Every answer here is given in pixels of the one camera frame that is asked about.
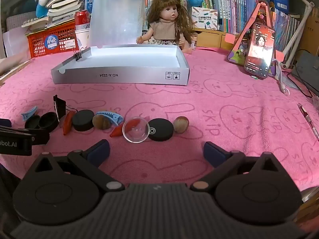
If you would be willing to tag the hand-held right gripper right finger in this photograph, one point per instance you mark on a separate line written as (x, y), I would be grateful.
(214, 154)

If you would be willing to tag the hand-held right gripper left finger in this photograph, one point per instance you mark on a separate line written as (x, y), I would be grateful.
(99, 151)

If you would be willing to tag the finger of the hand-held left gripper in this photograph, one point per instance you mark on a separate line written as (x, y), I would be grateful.
(39, 137)
(5, 123)

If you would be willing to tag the red plastic chilli pepper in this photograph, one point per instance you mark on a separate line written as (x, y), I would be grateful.
(66, 124)
(115, 132)

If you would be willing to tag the blue hair clip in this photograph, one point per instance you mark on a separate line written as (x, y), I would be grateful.
(29, 113)
(111, 117)

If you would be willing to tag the brown striped ball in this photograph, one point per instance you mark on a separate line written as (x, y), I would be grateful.
(101, 123)

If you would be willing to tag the black binder clip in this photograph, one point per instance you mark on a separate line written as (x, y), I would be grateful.
(59, 105)
(80, 54)

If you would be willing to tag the brown wooden ball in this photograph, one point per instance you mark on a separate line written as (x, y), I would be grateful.
(181, 125)

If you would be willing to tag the black round puck white mark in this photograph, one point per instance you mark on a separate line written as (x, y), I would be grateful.
(161, 129)

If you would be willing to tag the grey cardboard box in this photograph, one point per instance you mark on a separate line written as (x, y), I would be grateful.
(119, 76)

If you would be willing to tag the pink bunny print blanket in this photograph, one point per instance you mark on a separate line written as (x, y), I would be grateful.
(224, 129)

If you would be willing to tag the clear glass dish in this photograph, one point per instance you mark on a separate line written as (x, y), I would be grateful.
(135, 135)

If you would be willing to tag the wooden board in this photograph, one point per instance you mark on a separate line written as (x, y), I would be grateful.
(12, 73)

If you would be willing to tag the red plastic basket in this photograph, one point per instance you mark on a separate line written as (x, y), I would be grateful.
(52, 43)

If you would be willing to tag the pen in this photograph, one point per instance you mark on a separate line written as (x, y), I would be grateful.
(309, 120)

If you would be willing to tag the pink cardboard phone stand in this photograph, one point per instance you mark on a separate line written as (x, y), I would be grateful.
(239, 49)

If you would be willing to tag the white paper cup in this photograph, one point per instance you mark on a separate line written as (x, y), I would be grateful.
(83, 38)

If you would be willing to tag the smartphone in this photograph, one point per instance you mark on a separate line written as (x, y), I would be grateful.
(259, 52)

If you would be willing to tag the small printed carton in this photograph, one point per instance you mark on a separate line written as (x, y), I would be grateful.
(194, 44)

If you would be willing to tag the wooden drawer shelf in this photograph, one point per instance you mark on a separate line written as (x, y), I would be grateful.
(211, 38)

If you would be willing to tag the blue plush toy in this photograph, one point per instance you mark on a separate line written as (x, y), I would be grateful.
(41, 5)

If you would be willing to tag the red soda can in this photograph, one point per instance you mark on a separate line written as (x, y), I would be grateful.
(82, 17)

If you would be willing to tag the stack of books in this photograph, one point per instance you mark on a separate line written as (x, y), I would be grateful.
(64, 7)

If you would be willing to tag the translucent plastic clipboard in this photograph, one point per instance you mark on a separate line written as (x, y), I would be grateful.
(114, 17)

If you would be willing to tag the white printed carton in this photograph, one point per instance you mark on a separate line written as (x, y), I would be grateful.
(204, 17)

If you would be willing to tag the brown-haired doll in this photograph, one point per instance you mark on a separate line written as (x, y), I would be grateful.
(165, 22)

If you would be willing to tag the row of colourful books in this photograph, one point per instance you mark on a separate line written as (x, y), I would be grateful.
(231, 10)

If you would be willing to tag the white plastic pipe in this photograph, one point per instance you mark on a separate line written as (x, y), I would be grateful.
(297, 34)

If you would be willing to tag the brown cardboard box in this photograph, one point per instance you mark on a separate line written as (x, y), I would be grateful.
(311, 34)

